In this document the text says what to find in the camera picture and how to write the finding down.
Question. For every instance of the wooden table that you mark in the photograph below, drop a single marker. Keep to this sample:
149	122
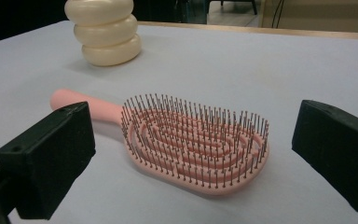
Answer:
261	30

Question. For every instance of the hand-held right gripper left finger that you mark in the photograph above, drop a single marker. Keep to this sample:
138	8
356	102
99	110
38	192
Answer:
52	161

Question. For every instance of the white board sheet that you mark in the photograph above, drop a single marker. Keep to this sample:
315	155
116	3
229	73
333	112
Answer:
230	77

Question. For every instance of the cream ribbed cup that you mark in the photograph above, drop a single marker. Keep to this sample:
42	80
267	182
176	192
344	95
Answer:
105	37

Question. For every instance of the pink hairbrush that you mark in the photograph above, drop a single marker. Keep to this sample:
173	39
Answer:
104	112

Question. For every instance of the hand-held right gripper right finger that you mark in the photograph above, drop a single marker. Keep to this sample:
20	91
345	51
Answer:
338	149

